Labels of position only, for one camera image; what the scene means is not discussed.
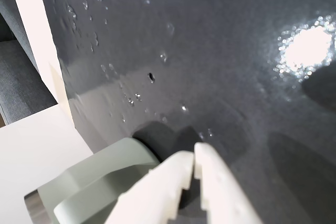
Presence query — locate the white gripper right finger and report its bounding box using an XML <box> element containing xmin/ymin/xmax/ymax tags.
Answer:
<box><xmin>193</xmin><ymin>142</ymin><xmax>264</xmax><ymax>224</ymax></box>

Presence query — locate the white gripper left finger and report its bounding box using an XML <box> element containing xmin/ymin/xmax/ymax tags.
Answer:
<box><xmin>104</xmin><ymin>150</ymin><xmax>194</xmax><ymax>224</ymax></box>

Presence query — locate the sage green metal mug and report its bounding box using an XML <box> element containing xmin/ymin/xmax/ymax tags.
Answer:
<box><xmin>23</xmin><ymin>137</ymin><xmax>165</xmax><ymax>224</ymax></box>

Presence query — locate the dark glossy table mat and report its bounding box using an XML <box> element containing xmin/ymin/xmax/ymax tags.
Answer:
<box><xmin>35</xmin><ymin>0</ymin><xmax>336</xmax><ymax>224</ymax></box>

